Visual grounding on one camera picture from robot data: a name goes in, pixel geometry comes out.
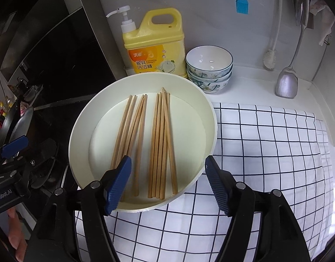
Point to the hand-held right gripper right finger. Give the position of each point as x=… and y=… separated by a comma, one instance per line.
x=219, y=185

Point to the person's left hand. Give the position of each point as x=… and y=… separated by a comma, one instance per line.
x=17, y=232

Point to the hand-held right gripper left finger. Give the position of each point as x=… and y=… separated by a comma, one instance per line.
x=118, y=185

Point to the condiment bottles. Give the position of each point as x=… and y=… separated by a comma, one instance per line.
x=2, y=114

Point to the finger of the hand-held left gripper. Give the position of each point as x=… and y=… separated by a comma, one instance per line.
x=31, y=174
x=16, y=146

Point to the dark frying pan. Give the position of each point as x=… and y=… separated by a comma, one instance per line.
x=23, y=122

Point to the hanging white cloth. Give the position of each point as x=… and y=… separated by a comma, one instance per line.
x=324, y=19

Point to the metal spatula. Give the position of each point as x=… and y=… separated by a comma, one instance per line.
x=286, y=84

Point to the black gas stove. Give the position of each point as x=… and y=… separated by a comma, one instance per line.
x=55, y=166

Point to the white checked cloth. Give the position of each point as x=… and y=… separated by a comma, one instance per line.
x=265, y=169

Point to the floral ceramic bowl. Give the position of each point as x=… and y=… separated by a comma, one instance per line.
x=211, y=86
x=208, y=58
x=211, y=76

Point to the hanging kitchen knife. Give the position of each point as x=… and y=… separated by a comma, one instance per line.
x=297, y=8

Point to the white round tray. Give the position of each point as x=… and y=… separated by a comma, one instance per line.
x=183, y=131

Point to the yellow detergent pump bottle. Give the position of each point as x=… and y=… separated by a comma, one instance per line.
x=153, y=46

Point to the bundle of wooden chopsticks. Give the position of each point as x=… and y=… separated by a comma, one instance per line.
x=159, y=142

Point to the black range hood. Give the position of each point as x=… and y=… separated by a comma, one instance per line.
x=61, y=46

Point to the white dish brush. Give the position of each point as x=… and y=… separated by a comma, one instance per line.
x=269, y=58

